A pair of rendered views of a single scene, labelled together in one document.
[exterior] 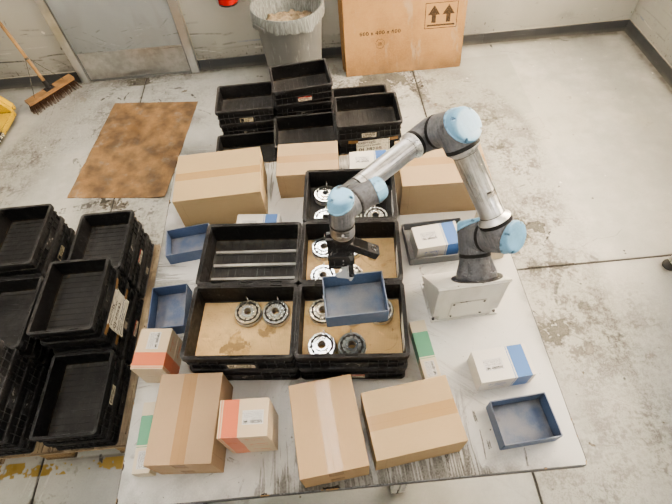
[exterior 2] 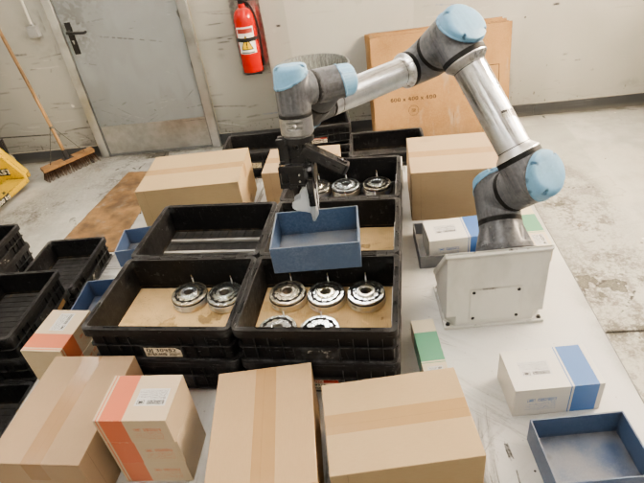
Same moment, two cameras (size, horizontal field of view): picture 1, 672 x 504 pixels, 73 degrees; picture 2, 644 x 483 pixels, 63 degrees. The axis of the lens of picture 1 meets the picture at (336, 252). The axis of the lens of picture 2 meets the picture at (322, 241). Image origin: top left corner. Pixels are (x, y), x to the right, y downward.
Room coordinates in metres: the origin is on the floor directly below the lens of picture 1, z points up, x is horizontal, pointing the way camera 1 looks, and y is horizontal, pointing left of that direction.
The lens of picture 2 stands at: (-0.28, -0.19, 1.79)
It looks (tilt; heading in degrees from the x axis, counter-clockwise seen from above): 35 degrees down; 7
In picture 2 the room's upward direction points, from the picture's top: 8 degrees counter-clockwise
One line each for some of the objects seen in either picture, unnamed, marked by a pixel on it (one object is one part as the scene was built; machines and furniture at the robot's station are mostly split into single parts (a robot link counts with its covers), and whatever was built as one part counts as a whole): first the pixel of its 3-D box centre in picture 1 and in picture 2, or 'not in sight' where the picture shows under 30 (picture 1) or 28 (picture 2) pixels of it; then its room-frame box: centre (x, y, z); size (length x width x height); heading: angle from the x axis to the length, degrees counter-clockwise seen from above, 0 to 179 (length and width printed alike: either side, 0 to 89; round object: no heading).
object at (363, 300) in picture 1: (354, 298); (316, 238); (0.73, -0.05, 1.10); 0.20 x 0.15 x 0.07; 91
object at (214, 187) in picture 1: (223, 187); (200, 190); (1.57, 0.52, 0.80); 0.40 x 0.30 x 0.20; 92
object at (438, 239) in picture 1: (435, 240); (455, 239); (1.17, -0.45, 0.75); 0.20 x 0.12 x 0.09; 94
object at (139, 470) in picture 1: (149, 438); not in sight; (0.44, 0.72, 0.73); 0.24 x 0.06 x 0.06; 179
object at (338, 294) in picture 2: not in sight; (326, 292); (0.81, -0.04, 0.86); 0.10 x 0.10 x 0.01
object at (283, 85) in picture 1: (303, 103); (320, 152); (2.73, 0.13, 0.37); 0.42 x 0.34 x 0.46; 90
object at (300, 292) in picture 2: (322, 310); (287, 292); (0.82, 0.07, 0.86); 0.10 x 0.10 x 0.01
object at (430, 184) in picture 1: (438, 175); (462, 174); (1.52, -0.53, 0.80); 0.40 x 0.30 x 0.20; 88
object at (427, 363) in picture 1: (424, 352); (430, 359); (0.67, -0.30, 0.73); 0.24 x 0.06 x 0.06; 5
